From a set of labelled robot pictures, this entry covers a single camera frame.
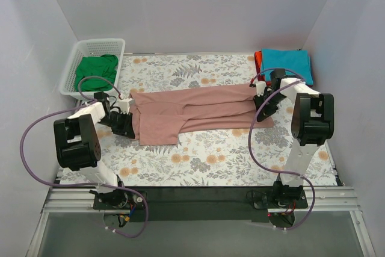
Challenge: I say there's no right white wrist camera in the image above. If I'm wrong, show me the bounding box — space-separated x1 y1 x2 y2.
249 81 266 96

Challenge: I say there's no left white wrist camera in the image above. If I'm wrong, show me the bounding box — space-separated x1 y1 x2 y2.
116 98 135 115

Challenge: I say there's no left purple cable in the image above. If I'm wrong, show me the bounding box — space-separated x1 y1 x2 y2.
19 76 150 238

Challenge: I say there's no pink t shirt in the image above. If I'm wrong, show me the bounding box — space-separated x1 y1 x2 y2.
130 84 256 146

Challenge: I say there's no orange folded t shirt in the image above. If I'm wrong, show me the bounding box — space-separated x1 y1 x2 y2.
254 51 262 73

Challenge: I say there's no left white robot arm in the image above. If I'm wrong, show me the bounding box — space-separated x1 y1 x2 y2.
54 92 135 209

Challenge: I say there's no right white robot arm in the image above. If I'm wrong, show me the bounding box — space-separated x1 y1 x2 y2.
249 68 334 208

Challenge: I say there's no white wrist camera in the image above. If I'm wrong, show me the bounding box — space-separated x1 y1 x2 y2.
249 81 266 96
116 98 135 115

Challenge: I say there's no white plastic basket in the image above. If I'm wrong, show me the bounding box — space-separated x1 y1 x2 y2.
59 38 126 100

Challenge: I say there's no floral table mat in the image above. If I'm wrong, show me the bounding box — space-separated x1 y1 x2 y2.
58 54 337 187

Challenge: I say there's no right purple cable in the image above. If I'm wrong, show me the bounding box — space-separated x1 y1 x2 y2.
248 69 316 231

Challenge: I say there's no green t shirt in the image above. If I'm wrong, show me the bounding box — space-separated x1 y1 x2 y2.
74 54 119 92

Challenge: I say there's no blue folded t shirt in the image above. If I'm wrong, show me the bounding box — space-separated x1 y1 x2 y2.
261 48 313 86

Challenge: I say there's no aluminium rail frame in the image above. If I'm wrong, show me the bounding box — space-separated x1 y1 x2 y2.
27 187 375 256

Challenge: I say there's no purple cable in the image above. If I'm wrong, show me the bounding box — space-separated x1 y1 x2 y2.
248 69 316 231
19 76 150 238

